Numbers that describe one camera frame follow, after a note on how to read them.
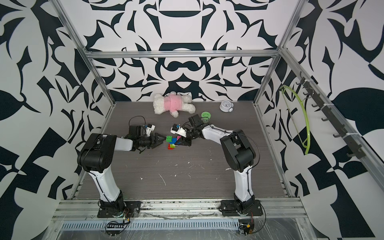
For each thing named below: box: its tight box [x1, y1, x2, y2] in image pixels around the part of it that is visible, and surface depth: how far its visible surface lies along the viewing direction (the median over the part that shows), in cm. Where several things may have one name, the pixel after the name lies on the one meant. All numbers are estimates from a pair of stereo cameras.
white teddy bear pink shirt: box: [153, 91, 196, 118], surface depth 110 cm
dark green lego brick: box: [166, 135, 173, 143], surface depth 89 cm
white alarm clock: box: [219, 100, 234, 113], surface depth 117 cm
